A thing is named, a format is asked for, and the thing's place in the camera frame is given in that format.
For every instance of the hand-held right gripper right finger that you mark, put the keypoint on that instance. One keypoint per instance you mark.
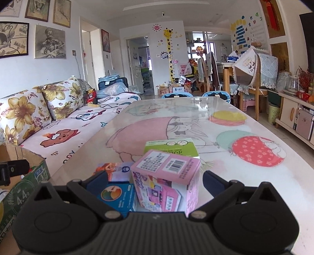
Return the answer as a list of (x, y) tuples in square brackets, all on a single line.
[(213, 182)]

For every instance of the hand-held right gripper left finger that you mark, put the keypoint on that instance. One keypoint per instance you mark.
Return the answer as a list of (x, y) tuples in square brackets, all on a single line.
[(97, 182)]

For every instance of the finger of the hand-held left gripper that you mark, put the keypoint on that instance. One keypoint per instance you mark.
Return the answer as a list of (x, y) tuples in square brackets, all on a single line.
[(17, 168)]

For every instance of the green printed cardboard box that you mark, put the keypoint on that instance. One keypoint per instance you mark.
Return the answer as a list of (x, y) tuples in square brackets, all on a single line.
[(29, 176)]

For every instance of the blue and pink figure box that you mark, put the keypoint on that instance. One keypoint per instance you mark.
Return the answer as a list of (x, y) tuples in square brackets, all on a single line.
[(115, 170)]

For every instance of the pink toy box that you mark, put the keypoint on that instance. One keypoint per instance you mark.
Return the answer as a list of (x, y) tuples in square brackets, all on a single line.
[(162, 181)]

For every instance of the green and white box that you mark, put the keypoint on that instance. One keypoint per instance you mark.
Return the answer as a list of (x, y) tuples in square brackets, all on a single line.
[(171, 148)]

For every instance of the floral sofa cushion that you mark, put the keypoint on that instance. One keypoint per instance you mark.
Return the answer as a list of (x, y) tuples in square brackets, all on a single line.
[(63, 98), (24, 115)]

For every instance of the sofa with cartoon cover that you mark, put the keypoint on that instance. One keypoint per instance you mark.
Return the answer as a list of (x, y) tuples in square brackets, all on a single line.
[(73, 122)]

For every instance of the printed table cover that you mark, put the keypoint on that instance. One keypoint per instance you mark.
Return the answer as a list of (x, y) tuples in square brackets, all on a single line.
[(171, 117)]

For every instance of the pink plastic stool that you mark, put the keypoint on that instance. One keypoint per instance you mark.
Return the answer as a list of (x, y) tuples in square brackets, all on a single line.
[(245, 105)]

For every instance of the small blue chair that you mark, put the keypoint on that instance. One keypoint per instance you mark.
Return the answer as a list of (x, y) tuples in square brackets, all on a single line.
[(176, 95), (217, 96)]

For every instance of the red snack box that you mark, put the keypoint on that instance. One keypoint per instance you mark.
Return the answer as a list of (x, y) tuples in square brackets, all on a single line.
[(90, 95)]

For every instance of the green waste bin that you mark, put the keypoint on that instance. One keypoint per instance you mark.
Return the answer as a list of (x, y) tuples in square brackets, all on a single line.
[(274, 114)]

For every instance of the pile of cartons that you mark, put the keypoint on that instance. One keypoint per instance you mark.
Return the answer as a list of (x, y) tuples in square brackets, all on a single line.
[(174, 89)]

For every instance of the dark suitcase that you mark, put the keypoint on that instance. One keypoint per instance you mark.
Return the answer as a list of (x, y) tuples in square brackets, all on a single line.
[(122, 84)]

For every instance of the cream television cabinet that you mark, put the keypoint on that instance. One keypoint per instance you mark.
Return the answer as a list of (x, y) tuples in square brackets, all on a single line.
[(288, 112)]

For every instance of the dark green storage box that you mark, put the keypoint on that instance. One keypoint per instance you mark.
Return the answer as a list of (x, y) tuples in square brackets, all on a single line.
[(274, 97)]

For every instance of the pink case in cabinet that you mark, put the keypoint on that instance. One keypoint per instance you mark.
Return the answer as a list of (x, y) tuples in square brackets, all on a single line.
[(305, 123)]

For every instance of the wooden dining table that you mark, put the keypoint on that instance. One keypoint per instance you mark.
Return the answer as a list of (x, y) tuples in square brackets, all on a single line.
[(228, 73)]

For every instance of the plastic drawer unit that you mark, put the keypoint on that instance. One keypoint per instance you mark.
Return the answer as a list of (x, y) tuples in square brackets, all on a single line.
[(145, 78)]

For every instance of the pink plastic bag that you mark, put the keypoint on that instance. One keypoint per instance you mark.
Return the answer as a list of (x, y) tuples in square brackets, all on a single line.
[(186, 69)]

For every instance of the chair with white printed cover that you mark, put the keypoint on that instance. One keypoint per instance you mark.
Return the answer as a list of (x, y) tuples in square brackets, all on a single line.
[(246, 66)]

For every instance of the chair with blue cover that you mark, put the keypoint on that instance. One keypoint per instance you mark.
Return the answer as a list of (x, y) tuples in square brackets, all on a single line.
[(267, 71)]

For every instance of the blue tissue box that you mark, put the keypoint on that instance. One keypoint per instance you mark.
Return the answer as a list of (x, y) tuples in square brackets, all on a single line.
[(233, 58)]

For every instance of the glass kettle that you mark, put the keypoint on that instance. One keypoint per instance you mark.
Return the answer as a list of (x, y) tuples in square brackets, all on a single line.
[(292, 84)]

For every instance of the black framed cartoon drawing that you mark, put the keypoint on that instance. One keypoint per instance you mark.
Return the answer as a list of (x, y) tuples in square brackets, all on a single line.
[(13, 39)]

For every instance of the unframed duck sketch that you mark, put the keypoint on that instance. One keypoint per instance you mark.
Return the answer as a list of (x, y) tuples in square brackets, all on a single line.
[(50, 41)]

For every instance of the white water heater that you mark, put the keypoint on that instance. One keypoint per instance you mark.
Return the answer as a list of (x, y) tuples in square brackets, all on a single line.
[(226, 52)]

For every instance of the giraffe height chart sticker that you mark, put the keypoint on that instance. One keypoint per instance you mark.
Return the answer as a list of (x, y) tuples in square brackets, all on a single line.
[(169, 54)]

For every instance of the red berry branches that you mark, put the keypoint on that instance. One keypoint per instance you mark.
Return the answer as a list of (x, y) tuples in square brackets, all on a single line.
[(304, 77)]

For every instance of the framed pencil sketch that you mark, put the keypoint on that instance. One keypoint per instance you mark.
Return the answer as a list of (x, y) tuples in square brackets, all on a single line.
[(37, 9), (61, 13), (11, 7)]

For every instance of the black television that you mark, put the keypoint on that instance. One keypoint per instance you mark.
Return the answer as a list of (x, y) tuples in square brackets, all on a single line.
[(307, 41)]

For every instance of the red knot hanging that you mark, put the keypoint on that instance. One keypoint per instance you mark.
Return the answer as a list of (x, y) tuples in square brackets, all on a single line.
[(272, 14)]

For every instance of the monkey wall sticker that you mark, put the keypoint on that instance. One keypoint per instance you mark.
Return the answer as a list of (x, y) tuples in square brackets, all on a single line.
[(164, 55)]

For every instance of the framed wall picture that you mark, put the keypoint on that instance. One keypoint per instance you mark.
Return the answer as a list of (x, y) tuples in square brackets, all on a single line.
[(105, 41)]

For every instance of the yellow and blue wall chart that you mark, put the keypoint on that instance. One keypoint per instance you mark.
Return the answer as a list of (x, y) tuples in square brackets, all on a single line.
[(245, 31)]

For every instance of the sun wall sticker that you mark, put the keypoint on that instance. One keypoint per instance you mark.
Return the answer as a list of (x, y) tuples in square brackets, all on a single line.
[(156, 27)]

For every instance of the cork wall panel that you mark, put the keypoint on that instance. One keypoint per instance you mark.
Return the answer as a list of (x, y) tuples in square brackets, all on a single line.
[(271, 19)]

